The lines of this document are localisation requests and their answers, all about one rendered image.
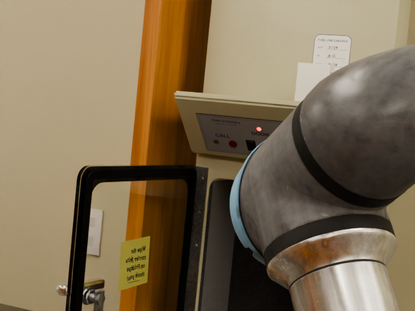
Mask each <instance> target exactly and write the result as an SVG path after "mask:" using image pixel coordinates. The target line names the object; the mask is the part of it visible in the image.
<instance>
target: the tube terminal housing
mask: <svg viewBox="0 0 415 311"><path fill-rule="evenodd" d="M410 10H411V0H212V4H211V17H210V24H209V36H208V43H207V56H206V68H205V76H204V88H203V93H208V94H222V95H230V96H244V97H258V98H266V99H281V100H288V101H294V100H295V89H296V77H297V70H298V63H299V62H302V63H312V54H313V47H314V35H315V34H326V35H351V36H352V42H351V54H350V63H352V62H355V61H357V60H360V59H363V58H365V57H368V56H371V55H374V54H378V53H380V52H384V51H387V50H391V49H395V48H400V47H403V46H406V44H407V38H408V27H409V16H410ZM245 161H246V159H242V158H236V157H226V156H221V155H210V154H200V153H197V156H196V166H199V167H208V168H209V171H208V178H207V190H206V203H205V210H204V222H203V235H202V241H201V254H200V261H199V273H198V285H197V293H196V305H195V311H198V303H199V290H200V284H201V271H202V264H203V252H204V240H205V233H206V220H207V214H208V201H209V189H210V185H211V183H212V182H213V181H220V180H235V178H236V176H237V174H238V172H239V171H240V170H241V168H242V167H243V165H244V163H245Z"/></svg>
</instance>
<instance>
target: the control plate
mask: <svg viewBox="0 0 415 311"><path fill-rule="evenodd" d="M196 116H197V119H198V122H199V126H200V129H201V132H202V136H203V139H204V143H205V146H206V149H207V151H215V152H225V153H231V154H241V155H248V156H249V155H250V154H251V153H252V151H249V150H248V148H247V145H246V140H252V141H255V143H256V147H257V146H258V145H260V144H261V143H262V142H263V141H265V140H266V139H267V138H268V137H269V136H270V135H271V134H272V133H273V132H274V131H275V130H276V129H277V127H278V126H279V125H280V124H281V123H282V121H276V120H263V119H256V118H244V117H231V116H224V115H212V114H199V113H196ZM257 126H259V127H261V128H262V131H257V130H256V127H257ZM214 139H217V140H218V141H219V144H215V143H214V142H213V140H214ZM229 141H235V142H236V143H237V146H236V147H231V146H230V145H229V144H228V143H229Z"/></svg>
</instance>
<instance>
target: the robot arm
mask: <svg viewBox="0 0 415 311"><path fill-rule="evenodd" d="M414 184H415V44H412V45H408V46H403V47H400V48H395V49H391V50H387V51H384V52H380V53H378V54H374V55H371V56H368V57H365V58H363V59H360V60H357V61H355V62H352V63H350V64H348V65H346V66H344V67H342V68H340V69H338V70H336V71H334V72H333V73H331V74H330V75H329V76H327V77H325V78H324V79H323V80H321V81H320V82H318V84H317V85H316V86H315V87H314V88H313V89H312V90H311V91H310V92H309V93H308V94H307V95H306V97H305V98H304V99H303V100H302V101H301V102H300V104H299V105H298V106H297V107H296V108H295V109H294V110H293V111H292V113H291V114H290V115H289V116H288V117H287V118H286V119H285V120H284V121H283V122H282V123H281V124H280V125H279V126H278V127H277V129H276V130H275V131H274V132H273V133H272V134H271V135H270V136H269V137H268V138H267V139H266V140H265V141H263V142H262V143H261V144H260V145H258V146H257V147H256V148H255V149H254V150H253V151H252V153H251V154H250V155H249V156H248V158H247V159H246V161H245V163H244V165H243V167H242V168H241V170H240V171H239V172H238V174H237V176H236V178H235V180H234V182H233V185H232V190H231V193H230V215H231V219H232V223H233V227H234V229H235V232H236V234H237V236H238V238H239V240H240V241H241V243H242V245H243V246H244V247H245V248H250V249H251V250H252V251H253V257H254V258H255V259H257V260H258V261H260V262H261V263H263V264H264V265H265V266H266V270H267V274H268V277H269V278H270V279H271V280H272V281H275V282H276V283H278V284H279V285H281V286H283V287H284V288H286V289H288V290H289V292H290V296H291V301H292V304H293V309H294V311H400V310H399V307H398V303H397V301H396V297H395V293H394V291H393V287H392V284H391V281H390V277H389V275H388V271H387V264H388V262H389V260H390V259H391V257H392V255H393V253H394V252H395V250H396V247H397V241H396V236H395V233H394V230H393V227H392V224H391V221H390V218H389V215H388V212H387V206H388V205H389V204H391V203H392V202H393V201H394V200H395V199H397V198H398V197H400V196H401V195H402V194H403V193H405V192H406V191H407V190H408V189H409V188H410V187H412V186H413V185H414Z"/></svg>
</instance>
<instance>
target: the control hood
mask: <svg viewBox="0 0 415 311"><path fill-rule="evenodd" d="M174 98H175V101H176V103H177V107H178V111H179V113H180V116H181V119H182V123H183V126H184V129H185V133H186V135H187V138H188V142H189V144H190V148H191V150H192V151H193V152H195V153H200V154H210V155H216V156H226V157H236V158H242V159H247V158H248V155H241V154H231V153H225V152H215V151H207V149H206V146H205V143H204V139H203V136H202V132H201V129H200V126H199V122H198V119H197V116H196V113H199V114H212V115H224V116H231V117H244V118H256V119H263V120H276V121H284V120H285V119H286V118H287V117H288V116H289V115H290V114H291V113H292V111H293V110H294V109H295V108H296V107H297V106H298V105H299V104H300V102H301V101H288V100H281V99H266V98H258V97H244V96H230V95H222V94H208V93H194V92H186V91H176V93H174Z"/></svg>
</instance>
